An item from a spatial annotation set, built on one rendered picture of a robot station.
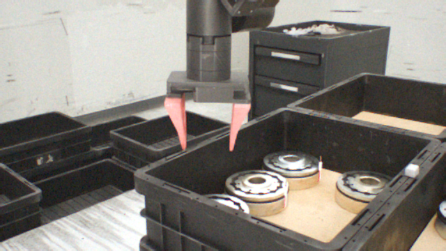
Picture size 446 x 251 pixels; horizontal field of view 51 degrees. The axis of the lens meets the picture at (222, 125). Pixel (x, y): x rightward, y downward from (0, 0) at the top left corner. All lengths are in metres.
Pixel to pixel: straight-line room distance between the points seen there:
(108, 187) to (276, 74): 0.96
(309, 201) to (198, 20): 0.37
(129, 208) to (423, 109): 0.74
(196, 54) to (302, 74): 1.63
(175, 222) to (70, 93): 3.11
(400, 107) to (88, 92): 2.87
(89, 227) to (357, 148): 0.54
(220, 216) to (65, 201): 1.30
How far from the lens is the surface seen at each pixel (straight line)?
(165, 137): 1.99
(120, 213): 1.02
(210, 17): 0.56
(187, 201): 0.57
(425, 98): 1.22
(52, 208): 1.78
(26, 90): 3.54
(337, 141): 0.87
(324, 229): 0.71
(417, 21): 4.10
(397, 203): 0.59
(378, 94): 1.26
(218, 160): 0.76
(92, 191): 1.85
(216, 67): 0.57
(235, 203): 0.70
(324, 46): 2.07
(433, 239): 0.73
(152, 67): 4.08
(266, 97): 2.33
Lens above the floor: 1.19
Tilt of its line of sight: 19 degrees down
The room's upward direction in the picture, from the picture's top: straight up
